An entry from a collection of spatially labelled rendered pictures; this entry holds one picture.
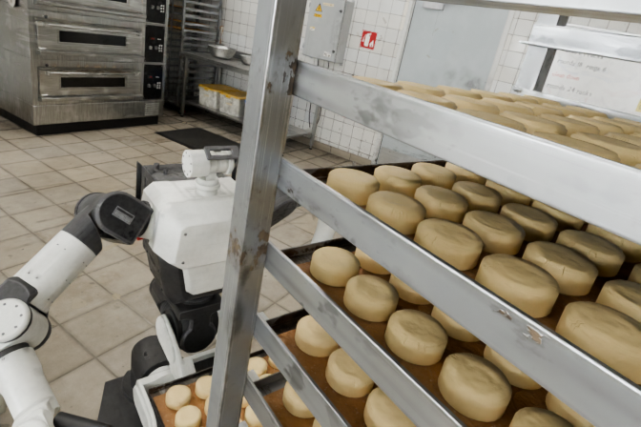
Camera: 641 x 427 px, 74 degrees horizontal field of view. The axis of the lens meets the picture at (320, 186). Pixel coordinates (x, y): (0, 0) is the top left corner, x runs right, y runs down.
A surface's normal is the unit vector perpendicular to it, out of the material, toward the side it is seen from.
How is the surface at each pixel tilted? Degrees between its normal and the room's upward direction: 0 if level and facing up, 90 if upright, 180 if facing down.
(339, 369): 0
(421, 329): 0
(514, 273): 0
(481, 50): 90
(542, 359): 90
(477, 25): 90
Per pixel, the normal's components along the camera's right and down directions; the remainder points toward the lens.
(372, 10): -0.55, 0.20
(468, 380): 0.18, -0.92
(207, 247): 0.58, 0.40
